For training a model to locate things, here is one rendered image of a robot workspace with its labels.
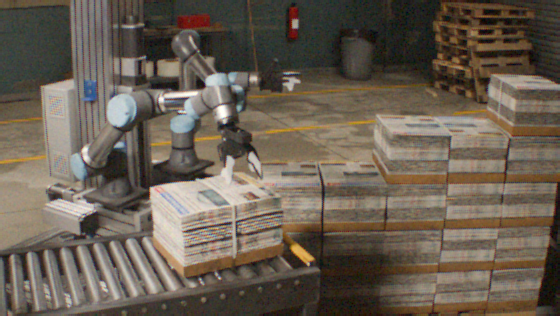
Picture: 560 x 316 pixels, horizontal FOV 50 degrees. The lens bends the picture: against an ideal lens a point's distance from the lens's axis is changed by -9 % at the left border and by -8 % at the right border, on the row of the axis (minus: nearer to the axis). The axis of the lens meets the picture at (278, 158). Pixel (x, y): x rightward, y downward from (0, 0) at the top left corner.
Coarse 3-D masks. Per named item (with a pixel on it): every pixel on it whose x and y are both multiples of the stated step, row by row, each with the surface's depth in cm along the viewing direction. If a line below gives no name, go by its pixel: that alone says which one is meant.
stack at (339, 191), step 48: (288, 192) 290; (336, 192) 291; (384, 192) 292; (432, 192) 293; (480, 192) 294; (336, 240) 298; (384, 240) 299; (432, 240) 299; (480, 240) 301; (336, 288) 306; (384, 288) 306; (432, 288) 308; (480, 288) 308
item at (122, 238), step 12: (84, 240) 236; (96, 240) 236; (108, 240) 237; (120, 240) 238; (0, 252) 222; (12, 252) 223; (24, 252) 224; (36, 252) 225; (72, 252) 231; (108, 252) 237; (144, 252) 244; (24, 264) 225; (60, 264) 231; (96, 264) 237; (132, 264) 243; (24, 276) 226
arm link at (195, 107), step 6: (192, 96) 213; (198, 96) 209; (186, 102) 214; (192, 102) 211; (198, 102) 209; (204, 102) 207; (186, 108) 213; (192, 108) 211; (198, 108) 210; (204, 108) 209; (210, 108) 209; (192, 114) 213; (198, 114) 212; (204, 114) 213
